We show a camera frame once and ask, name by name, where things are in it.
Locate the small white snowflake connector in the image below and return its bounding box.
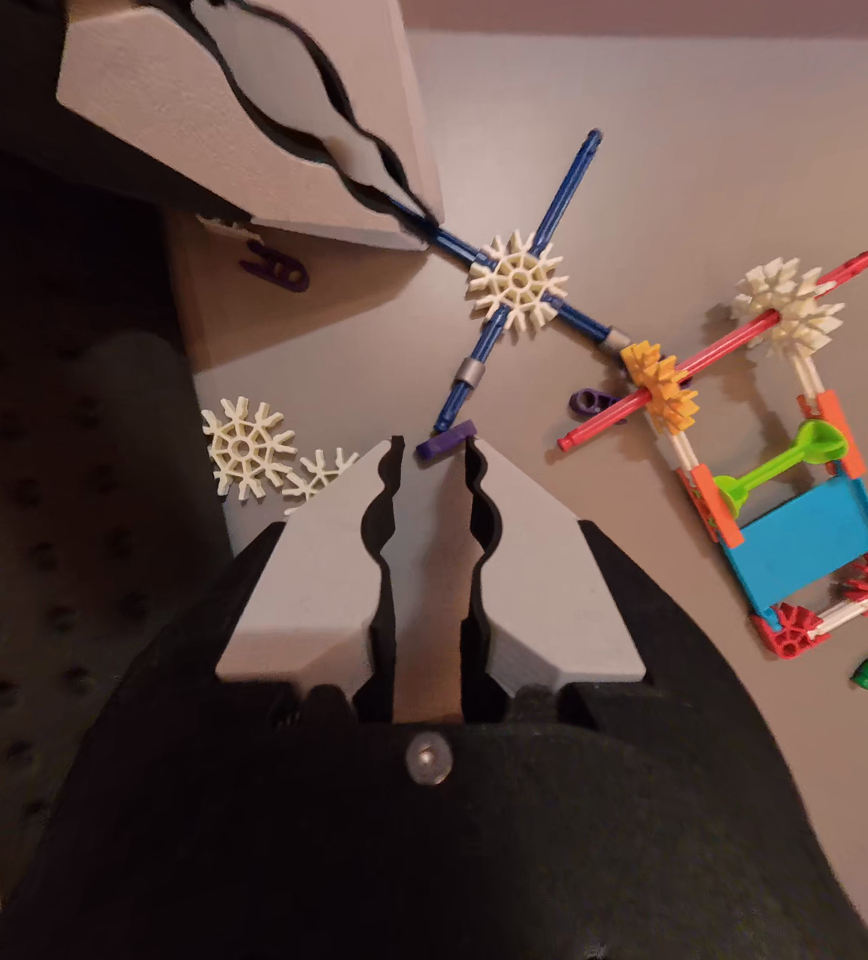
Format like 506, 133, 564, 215
465, 230, 572, 336

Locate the blue plastic rod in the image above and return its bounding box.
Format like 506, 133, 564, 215
545, 294, 634, 361
526, 128, 605, 252
432, 306, 512, 438
387, 196, 494, 270

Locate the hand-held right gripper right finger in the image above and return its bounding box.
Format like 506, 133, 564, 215
461, 436, 648, 723

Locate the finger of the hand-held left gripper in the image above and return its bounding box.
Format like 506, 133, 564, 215
55, 3, 433, 252
194, 0, 446, 226

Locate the black perforated board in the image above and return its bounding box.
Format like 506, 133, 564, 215
0, 213, 233, 909

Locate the purple clip connector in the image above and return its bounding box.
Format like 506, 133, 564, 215
568, 385, 619, 419
414, 419, 479, 462
238, 238, 311, 294

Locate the large white snowflake connector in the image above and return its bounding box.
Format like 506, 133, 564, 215
281, 447, 362, 505
200, 396, 299, 501

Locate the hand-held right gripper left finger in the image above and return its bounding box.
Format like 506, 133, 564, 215
215, 436, 407, 723

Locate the colourful toy car frame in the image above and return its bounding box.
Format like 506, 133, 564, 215
556, 249, 868, 661

